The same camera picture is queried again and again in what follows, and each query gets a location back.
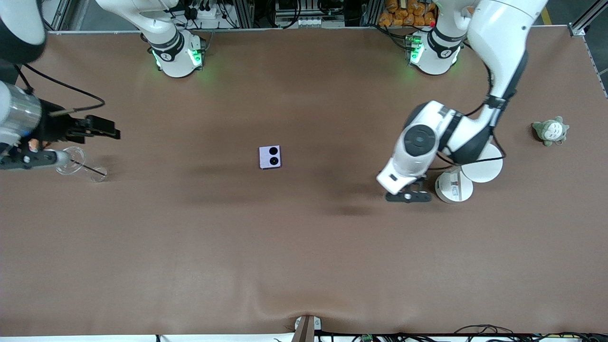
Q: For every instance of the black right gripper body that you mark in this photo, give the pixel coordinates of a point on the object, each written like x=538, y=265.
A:
x=53, y=127

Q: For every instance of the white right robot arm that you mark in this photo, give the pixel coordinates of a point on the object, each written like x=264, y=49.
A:
x=175, y=57

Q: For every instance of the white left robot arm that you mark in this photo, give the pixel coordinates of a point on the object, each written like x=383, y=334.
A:
x=498, y=28

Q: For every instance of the clear plastic lidded cup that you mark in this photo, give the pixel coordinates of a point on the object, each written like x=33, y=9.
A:
x=76, y=159

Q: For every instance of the brown plush toy with tag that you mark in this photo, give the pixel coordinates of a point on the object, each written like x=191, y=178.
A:
x=33, y=145

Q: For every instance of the black drinking straw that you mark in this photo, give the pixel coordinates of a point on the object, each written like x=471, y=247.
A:
x=90, y=169

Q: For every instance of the white round-top cylinder device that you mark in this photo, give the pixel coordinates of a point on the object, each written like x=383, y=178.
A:
x=482, y=166

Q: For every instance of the grey-green Totoro plush toy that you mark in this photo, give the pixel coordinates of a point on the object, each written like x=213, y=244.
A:
x=551, y=130

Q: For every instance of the white power strip with plugs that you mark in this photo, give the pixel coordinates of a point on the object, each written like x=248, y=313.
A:
x=209, y=12

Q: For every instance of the heap of orange bags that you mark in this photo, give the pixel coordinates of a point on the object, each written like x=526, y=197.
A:
x=408, y=13

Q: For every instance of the white terminal block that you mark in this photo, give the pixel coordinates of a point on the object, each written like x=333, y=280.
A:
x=308, y=22

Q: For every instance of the aluminium frame post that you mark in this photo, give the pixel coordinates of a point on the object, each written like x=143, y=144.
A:
x=243, y=14

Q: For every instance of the aluminium corner frame profile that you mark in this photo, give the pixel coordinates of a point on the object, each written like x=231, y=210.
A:
x=582, y=21

